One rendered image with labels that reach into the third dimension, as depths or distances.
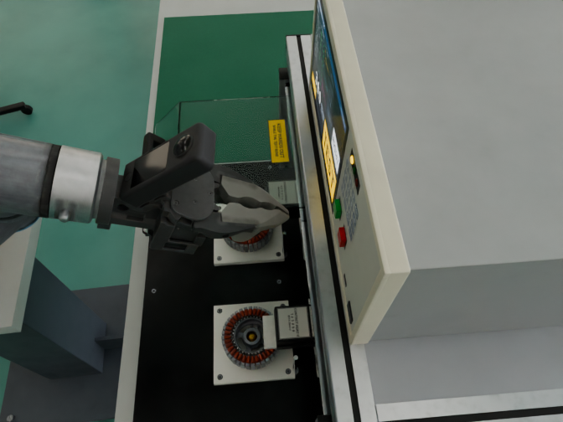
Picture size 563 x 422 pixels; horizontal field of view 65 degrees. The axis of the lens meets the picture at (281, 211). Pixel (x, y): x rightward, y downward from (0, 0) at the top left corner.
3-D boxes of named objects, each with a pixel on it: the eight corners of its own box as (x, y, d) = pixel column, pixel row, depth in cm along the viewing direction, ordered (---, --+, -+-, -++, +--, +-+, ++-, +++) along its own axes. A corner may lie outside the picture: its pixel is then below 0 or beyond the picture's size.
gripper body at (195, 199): (200, 203, 57) (100, 186, 53) (221, 164, 51) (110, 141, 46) (198, 257, 53) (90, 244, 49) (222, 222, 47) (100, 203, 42)
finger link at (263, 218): (272, 234, 58) (203, 223, 54) (292, 210, 53) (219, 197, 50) (274, 255, 56) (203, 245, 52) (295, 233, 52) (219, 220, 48)
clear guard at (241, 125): (145, 236, 72) (135, 218, 67) (156, 126, 85) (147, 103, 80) (345, 223, 73) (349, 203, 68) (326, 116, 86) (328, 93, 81)
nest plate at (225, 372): (214, 385, 82) (213, 384, 81) (214, 307, 90) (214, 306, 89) (295, 378, 83) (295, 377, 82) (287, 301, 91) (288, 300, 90)
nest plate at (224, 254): (214, 266, 95) (214, 264, 94) (214, 207, 103) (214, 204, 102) (284, 261, 96) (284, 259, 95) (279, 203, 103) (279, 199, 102)
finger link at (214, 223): (250, 210, 53) (177, 197, 49) (255, 202, 51) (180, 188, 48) (250, 245, 50) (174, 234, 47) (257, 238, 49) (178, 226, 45)
